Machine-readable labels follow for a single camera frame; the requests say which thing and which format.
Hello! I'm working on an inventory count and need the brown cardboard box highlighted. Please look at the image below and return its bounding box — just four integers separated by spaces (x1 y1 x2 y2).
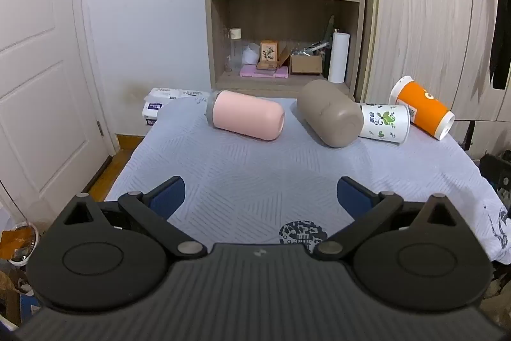
279 45 324 75

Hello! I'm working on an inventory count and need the white tissue pack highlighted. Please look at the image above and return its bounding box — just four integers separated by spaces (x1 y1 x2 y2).
141 98 178 126
151 87 211 101

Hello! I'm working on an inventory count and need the black crate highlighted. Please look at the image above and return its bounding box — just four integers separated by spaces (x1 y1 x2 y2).
478 151 511 203

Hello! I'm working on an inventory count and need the white door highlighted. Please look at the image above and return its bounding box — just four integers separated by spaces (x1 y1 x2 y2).
0 0 117 224

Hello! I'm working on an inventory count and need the white small cup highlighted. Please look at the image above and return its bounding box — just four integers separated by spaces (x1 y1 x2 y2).
243 44 260 65

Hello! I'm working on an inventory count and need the pink cup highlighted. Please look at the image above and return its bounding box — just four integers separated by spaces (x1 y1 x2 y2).
205 90 286 142

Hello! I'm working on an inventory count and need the orange plastic bag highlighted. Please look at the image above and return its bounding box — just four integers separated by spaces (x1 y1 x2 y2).
0 227 39 262

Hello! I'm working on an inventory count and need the white paper cup green print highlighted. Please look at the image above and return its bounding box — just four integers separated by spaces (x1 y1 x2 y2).
358 104 411 144

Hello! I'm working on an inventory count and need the dark green stick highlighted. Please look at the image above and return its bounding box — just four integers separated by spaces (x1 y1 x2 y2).
323 15 335 67

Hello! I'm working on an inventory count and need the taupe cup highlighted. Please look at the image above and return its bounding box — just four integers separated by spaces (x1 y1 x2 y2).
296 80 365 148

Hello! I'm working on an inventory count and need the light wooden wardrobe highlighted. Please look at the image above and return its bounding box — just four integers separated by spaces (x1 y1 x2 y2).
359 0 511 123

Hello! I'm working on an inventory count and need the light blue quilted cloth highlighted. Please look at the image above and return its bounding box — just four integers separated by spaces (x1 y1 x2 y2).
104 93 511 278

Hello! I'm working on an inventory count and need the wooden shelf unit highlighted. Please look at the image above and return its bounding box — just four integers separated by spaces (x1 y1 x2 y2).
203 0 368 100

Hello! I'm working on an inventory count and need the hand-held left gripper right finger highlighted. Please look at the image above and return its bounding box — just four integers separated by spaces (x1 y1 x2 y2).
315 176 469 261

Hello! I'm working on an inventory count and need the pink flat box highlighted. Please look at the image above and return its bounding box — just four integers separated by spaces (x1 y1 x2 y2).
240 65 290 79

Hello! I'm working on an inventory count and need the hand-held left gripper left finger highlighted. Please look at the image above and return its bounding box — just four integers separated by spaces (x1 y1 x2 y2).
48 176 207 260

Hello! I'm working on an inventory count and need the black hanging garment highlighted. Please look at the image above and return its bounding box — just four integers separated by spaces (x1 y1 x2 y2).
485 0 511 90

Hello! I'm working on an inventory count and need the orange paper cup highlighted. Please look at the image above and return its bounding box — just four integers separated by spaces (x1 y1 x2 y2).
389 76 455 141

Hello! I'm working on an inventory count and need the floral print small box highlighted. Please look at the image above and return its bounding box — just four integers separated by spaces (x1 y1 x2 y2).
260 41 279 63

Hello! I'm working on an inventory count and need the clear bottle cream cap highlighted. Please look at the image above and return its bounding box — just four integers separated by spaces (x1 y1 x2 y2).
229 28 243 73

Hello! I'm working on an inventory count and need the white paper roll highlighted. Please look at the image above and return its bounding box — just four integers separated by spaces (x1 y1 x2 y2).
328 32 351 83

